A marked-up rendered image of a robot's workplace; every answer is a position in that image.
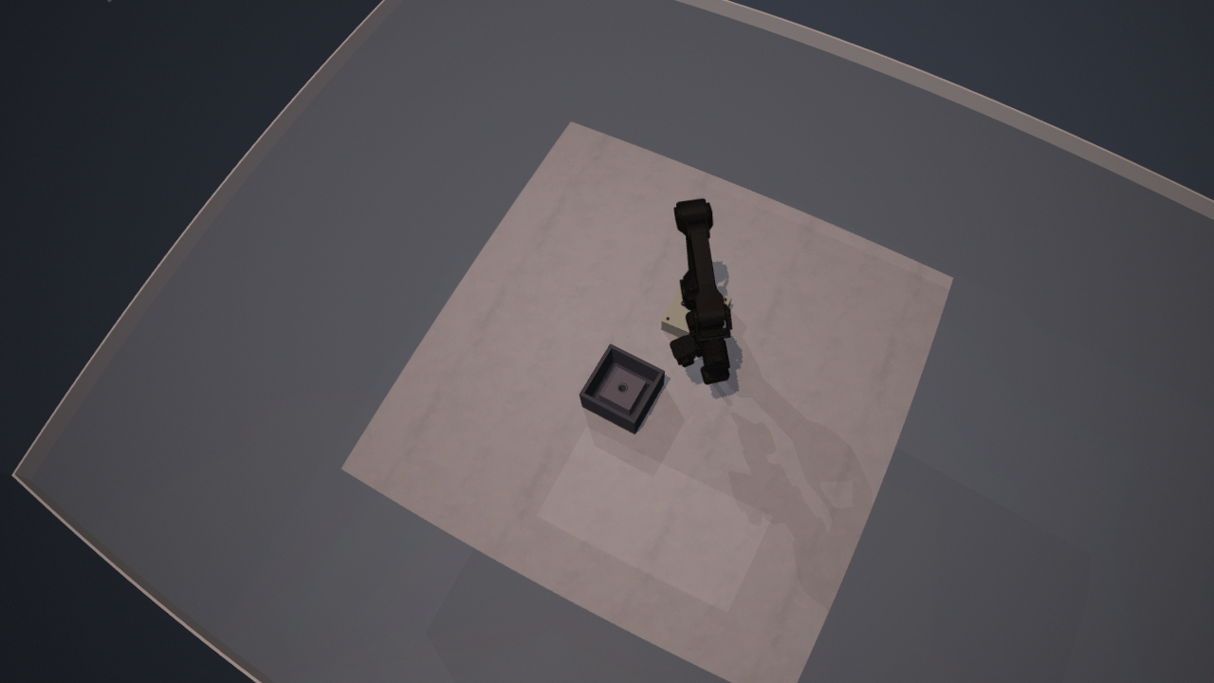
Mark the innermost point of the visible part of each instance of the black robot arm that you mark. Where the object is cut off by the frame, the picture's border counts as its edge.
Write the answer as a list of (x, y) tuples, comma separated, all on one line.
[(700, 294)]

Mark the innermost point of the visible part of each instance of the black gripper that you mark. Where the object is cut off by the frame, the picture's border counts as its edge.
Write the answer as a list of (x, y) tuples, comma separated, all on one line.
[(707, 378)]

